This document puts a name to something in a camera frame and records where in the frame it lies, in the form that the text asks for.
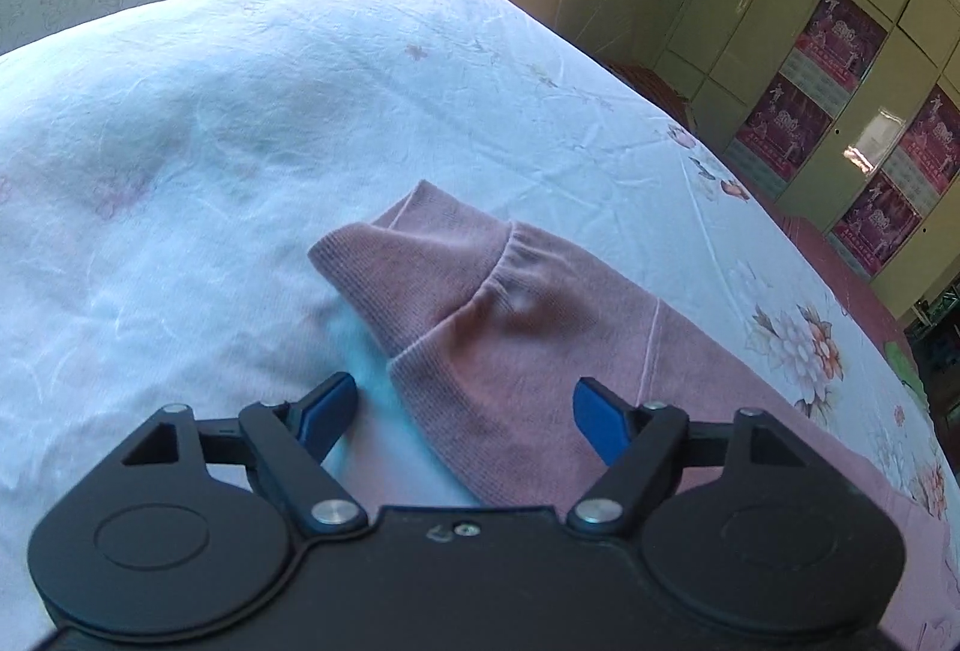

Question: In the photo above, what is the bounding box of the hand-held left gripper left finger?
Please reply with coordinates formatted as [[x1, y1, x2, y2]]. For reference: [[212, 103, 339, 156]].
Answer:
[[120, 372, 370, 538]]

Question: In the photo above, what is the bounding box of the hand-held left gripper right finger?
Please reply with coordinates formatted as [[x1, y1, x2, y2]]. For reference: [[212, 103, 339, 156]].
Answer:
[[566, 377, 809, 538]]

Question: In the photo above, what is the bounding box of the pink knit sweater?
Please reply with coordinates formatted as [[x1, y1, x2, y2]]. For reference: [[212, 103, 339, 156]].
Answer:
[[307, 178, 947, 629]]

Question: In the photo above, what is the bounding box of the white floral bedsheet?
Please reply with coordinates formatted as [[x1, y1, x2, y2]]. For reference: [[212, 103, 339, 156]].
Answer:
[[0, 0, 955, 651]]

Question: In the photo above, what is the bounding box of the green folded cloth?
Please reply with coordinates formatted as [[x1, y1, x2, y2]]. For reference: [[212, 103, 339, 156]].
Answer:
[[883, 337, 929, 398]]

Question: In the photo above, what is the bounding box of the purple wall poster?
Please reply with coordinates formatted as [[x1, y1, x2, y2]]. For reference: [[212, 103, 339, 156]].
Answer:
[[829, 169, 922, 278], [896, 85, 960, 198], [780, 0, 889, 95], [724, 72, 833, 183]]

